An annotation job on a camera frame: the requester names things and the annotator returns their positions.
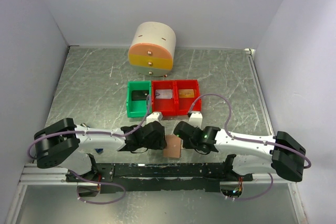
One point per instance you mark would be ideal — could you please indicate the blue black lighter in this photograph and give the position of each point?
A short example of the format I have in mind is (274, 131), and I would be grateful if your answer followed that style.
(98, 150)

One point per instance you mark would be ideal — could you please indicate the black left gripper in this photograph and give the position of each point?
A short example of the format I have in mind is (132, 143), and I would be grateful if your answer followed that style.
(160, 143)

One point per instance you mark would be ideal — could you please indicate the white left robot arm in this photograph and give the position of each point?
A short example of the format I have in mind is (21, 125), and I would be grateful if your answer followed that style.
(65, 144)

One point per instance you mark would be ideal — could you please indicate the right red plastic bin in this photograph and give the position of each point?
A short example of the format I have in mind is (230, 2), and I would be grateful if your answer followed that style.
(184, 104)

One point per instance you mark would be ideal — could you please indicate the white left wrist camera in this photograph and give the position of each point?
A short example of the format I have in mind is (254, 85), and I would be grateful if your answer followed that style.
(154, 116)

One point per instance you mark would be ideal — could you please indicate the silver purple credit card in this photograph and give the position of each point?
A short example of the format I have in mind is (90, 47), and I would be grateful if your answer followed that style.
(164, 94)

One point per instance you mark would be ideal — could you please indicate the aluminium frame rail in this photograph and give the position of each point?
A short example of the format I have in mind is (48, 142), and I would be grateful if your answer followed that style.
(32, 175)

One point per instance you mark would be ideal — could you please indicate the gold credit card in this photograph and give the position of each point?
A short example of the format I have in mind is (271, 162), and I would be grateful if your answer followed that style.
(186, 93)

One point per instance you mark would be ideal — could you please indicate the black credit card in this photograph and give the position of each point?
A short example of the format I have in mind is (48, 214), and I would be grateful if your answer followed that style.
(139, 95)

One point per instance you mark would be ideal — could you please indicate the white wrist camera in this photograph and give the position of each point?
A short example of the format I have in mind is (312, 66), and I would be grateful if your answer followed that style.
(154, 116)
(196, 119)

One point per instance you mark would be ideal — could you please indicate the middle red plastic bin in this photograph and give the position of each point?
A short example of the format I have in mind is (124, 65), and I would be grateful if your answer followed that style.
(166, 107)

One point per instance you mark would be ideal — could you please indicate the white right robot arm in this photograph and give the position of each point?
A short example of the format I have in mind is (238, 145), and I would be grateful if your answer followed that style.
(280, 154)

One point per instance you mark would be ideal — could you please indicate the round cream drawer cabinet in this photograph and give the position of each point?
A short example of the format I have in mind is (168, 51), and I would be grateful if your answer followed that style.
(152, 50)

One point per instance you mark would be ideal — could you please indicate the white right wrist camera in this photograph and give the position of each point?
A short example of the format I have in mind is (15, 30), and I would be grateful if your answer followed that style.
(196, 119)

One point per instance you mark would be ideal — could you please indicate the green plastic bin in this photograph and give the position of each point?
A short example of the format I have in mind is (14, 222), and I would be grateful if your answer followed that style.
(137, 109)

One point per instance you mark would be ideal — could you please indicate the tan leather card holder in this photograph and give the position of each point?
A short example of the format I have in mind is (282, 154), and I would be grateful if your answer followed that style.
(173, 147)

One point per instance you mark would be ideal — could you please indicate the red plastic bin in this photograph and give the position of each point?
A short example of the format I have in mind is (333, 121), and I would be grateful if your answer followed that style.
(184, 104)
(166, 107)

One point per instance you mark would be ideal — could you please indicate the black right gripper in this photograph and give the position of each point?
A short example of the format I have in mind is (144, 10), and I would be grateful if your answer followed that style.
(187, 145)

